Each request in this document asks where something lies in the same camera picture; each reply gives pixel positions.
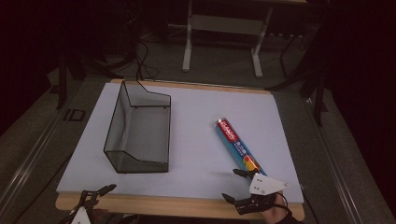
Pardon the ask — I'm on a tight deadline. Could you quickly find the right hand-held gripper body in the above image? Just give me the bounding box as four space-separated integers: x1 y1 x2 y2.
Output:
233 173 290 216

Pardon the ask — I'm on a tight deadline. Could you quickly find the person's right hand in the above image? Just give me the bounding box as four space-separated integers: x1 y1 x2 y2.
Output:
259 192 293 224

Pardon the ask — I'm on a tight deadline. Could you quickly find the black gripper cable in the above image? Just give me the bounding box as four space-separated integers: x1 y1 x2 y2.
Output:
276 191 294 217

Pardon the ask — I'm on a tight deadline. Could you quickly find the black metal stand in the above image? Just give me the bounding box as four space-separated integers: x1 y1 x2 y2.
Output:
265 27 330 128
55 46 88 110

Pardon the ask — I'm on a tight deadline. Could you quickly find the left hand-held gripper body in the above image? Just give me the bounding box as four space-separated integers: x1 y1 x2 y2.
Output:
65 194 101 224

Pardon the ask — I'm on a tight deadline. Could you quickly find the white metal desk frame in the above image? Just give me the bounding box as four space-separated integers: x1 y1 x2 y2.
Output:
181 0 308 79

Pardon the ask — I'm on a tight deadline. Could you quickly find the person's left hand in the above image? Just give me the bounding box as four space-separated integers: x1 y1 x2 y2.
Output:
89 208 109 224

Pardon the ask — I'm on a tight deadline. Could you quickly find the pale blue table mat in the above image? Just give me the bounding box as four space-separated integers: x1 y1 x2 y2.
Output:
56 81 304 204

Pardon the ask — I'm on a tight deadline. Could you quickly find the black cable bundle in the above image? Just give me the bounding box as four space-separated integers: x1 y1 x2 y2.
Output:
102 31 161 82

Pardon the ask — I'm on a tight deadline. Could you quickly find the blue toothpaste box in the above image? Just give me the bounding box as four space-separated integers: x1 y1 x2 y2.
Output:
214 117 268 178

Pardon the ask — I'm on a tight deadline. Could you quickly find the black floor bracket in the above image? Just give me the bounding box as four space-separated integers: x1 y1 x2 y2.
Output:
63 107 87 122

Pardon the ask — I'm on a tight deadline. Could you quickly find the black mesh basket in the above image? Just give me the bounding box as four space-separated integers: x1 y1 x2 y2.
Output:
103 79 173 175

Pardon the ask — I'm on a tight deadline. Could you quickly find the black power strip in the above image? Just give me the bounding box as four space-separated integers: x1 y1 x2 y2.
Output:
270 31 304 39

